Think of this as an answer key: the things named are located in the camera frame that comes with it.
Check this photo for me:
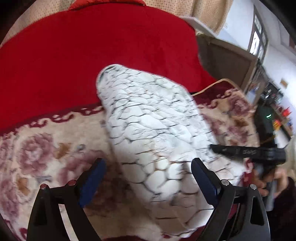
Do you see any person's right hand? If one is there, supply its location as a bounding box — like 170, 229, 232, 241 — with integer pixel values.
250, 167, 288, 198

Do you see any dark wooden headboard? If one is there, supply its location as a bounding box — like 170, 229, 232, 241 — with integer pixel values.
196, 34, 257, 92

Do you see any floral beige maroon blanket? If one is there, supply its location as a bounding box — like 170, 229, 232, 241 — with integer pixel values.
1, 79, 259, 240

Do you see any white crackle-pattern coat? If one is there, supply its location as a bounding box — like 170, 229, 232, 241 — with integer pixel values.
96, 64, 245, 237

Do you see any red pillow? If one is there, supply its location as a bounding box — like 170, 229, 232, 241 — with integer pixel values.
69, 0, 146, 10

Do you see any red bed quilt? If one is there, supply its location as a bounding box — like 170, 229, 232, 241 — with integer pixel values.
1, 3, 215, 133

